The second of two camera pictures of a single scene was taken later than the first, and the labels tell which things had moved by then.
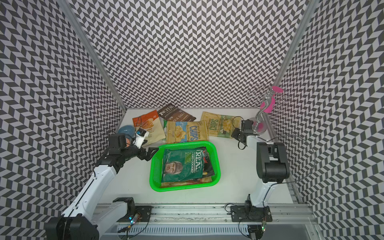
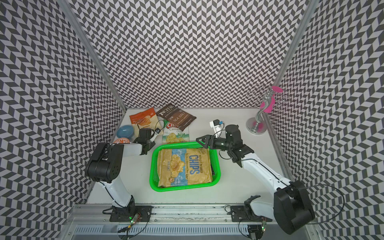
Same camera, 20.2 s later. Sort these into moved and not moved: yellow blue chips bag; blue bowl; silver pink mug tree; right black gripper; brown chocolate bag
Moved: yellow blue chips bag; right black gripper
Not moved: brown chocolate bag; blue bowl; silver pink mug tree
